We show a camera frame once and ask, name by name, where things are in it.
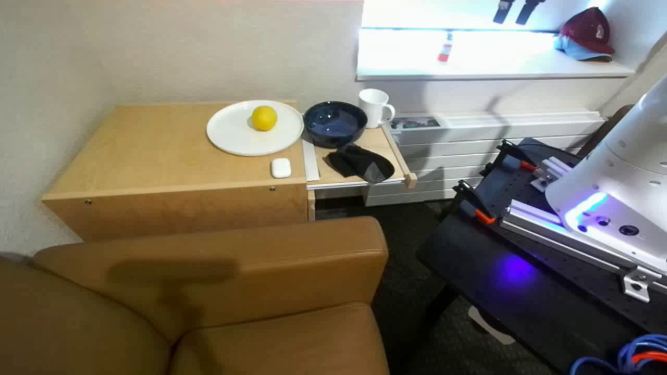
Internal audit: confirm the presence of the black cloth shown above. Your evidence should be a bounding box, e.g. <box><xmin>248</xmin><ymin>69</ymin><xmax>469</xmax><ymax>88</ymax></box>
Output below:
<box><xmin>326</xmin><ymin>144</ymin><xmax>396</xmax><ymax>184</ymax></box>

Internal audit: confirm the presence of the light wooden cabinet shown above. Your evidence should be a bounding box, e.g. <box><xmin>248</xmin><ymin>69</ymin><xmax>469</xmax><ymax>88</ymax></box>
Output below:
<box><xmin>41</xmin><ymin>99</ymin><xmax>418</xmax><ymax>243</ymax></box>

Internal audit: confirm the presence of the window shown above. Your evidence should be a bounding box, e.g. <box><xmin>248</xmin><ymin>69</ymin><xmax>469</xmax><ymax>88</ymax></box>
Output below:
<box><xmin>356</xmin><ymin>0</ymin><xmax>667</xmax><ymax>81</ymax></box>

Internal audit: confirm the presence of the orange cable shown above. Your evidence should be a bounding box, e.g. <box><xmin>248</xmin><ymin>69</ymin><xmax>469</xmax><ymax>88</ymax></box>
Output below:
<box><xmin>631</xmin><ymin>351</ymin><xmax>667</xmax><ymax>365</ymax></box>

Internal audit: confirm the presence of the white wall heater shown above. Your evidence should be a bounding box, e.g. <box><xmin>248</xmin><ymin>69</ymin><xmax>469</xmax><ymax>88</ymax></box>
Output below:
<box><xmin>365</xmin><ymin>109</ymin><xmax>608</xmax><ymax>207</ymax></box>

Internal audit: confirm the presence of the coil of blue cable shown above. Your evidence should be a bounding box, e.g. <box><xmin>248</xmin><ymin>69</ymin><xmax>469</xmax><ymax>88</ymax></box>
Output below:
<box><xmin>568</xmin><ymin>334</ymin><xmax>667</xmax><ymax>375</ymax></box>

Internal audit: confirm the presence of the dark red cap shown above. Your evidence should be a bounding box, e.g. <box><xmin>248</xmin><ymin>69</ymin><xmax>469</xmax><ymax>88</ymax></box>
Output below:
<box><xmin>560</xmin><ymin>7</ymin><xmax>615</xmax><ymax>56</ymax></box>

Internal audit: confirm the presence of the white flat strip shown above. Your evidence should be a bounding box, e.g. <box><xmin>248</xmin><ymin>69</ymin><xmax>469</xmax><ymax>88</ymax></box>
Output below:
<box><xmin>302</xmin><ymin>139</ymin><xmax>320</xmax><ymax>182</ymax></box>

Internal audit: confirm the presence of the yellow lemon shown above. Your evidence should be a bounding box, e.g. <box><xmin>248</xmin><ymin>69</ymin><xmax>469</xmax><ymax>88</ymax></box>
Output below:
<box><xmin>251</xmin><ymin>105</ymin><xmax>278</xmax><ymax>132</ymax></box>

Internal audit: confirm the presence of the black orange clamp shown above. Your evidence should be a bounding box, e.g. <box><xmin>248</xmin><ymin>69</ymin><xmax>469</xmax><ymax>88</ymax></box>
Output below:
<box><xmin>479</xmin><ymin>139</ymin><xmax>538</xmax><ymax>178</ymax></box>
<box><xmin>452</xmin><ymin>180</ymin><xmax>497</xmax><ymax>226</ymax></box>

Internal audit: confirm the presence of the white ceramic mug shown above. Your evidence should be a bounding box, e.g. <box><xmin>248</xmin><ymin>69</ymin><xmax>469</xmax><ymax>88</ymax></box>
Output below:
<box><xmin>358</xmin><ymin>88</ymin><xmax>396</xmax><ymax>129</ymax></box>

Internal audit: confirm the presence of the brown leather armchair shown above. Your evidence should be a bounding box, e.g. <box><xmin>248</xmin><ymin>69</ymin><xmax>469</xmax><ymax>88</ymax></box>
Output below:
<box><xmin>0</xmin><ymin>216</ymin><xmax>391</xmax><ymax>375</ymax></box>

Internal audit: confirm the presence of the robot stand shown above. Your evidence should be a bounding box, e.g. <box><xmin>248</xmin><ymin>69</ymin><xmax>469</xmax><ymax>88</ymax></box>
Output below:
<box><xmin>416</xmin><ymin>137</ymin><xmax>667</xmax><ymax>375</ymax></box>

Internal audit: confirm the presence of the light blue cap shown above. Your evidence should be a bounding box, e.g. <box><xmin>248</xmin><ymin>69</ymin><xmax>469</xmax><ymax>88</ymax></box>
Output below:
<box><xmin>553</xmin><ymin>34</ymin><xmax>613</xmax><ymax>63</ymax></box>

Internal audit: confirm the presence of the small red bottle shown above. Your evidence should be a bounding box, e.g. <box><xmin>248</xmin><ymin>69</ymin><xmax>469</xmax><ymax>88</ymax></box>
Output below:
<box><xmin>437</xmin><ymin>31</ymin><xmax>454</xmax><ymax>64</ymax></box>

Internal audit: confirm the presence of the white round plate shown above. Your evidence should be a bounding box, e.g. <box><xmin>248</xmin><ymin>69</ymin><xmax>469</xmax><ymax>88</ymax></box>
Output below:
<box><xmin>206</xmin><ymin>99</ymin><xmax>304</xmax><ymax>157</ymax></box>

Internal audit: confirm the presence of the dark blue bowl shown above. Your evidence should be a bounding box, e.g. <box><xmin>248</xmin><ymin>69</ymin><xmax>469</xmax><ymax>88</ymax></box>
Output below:
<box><xmin>303</xmin><ymin>101</ymin><xmax>368</xmax><ymax>149</ymax></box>

